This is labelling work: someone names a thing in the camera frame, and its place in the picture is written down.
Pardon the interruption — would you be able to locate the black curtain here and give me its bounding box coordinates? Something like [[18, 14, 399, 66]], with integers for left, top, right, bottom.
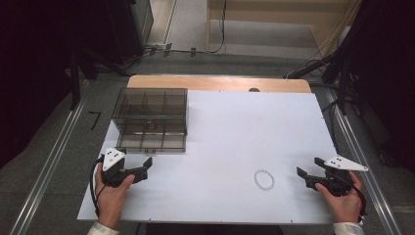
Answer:
[[321, 0, 415, 172], [0, 0, 155, 169]]

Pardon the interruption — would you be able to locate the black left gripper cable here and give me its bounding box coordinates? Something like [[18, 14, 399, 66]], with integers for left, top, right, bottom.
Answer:
[[89, 156, 107, 218]]

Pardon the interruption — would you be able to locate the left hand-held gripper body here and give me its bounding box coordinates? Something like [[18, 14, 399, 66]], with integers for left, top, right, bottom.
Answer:
[[101, 147, 142, 189]]

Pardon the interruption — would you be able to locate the black hanging cable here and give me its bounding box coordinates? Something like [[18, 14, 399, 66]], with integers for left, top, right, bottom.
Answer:
[[169, 0, 228, 55]]

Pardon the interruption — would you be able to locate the wooden table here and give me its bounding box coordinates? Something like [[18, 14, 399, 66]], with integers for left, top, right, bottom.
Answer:
[[125, 74, 313, 94]]

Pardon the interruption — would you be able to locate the person's right hand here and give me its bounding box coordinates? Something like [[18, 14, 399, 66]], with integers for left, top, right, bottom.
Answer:
[[314, 170, 365, 225]]

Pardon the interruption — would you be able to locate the black metal stand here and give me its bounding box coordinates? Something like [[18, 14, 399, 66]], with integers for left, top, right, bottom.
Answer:
[[321, 48, 363, 116], [67, 48, 131, 112]]

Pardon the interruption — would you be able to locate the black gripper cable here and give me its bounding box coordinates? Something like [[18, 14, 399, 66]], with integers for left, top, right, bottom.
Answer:
[[89, 156, 107, 218], [336, 174, 369, 223]]

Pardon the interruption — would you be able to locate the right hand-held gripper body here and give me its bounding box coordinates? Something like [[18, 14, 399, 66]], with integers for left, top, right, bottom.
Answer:
[[306, 155, 370, 198]]

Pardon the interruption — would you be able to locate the clear brown compartment box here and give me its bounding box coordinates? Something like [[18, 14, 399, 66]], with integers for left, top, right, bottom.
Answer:
[[111, 86, 190, 155]]

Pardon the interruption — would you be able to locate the light wooden shelf unit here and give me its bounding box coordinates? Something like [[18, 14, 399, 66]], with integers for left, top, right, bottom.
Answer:
[[206, 0, 363, 61]]

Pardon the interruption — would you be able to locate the person's left hand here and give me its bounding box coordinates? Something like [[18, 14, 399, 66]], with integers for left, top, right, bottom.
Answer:
[[94, 163, 136, 230]]

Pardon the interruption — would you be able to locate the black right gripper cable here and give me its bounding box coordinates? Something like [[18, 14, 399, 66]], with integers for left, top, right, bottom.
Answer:
[[336, 174, 369, 223]]

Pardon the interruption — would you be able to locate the white board sheet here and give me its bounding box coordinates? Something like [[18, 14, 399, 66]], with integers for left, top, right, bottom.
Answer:
[[76, 89, 339, 226]]

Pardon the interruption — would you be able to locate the metal floor rail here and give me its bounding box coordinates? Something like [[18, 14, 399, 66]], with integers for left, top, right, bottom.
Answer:
[[9, 79, 91, 235], [325, 88, 405, 235]]

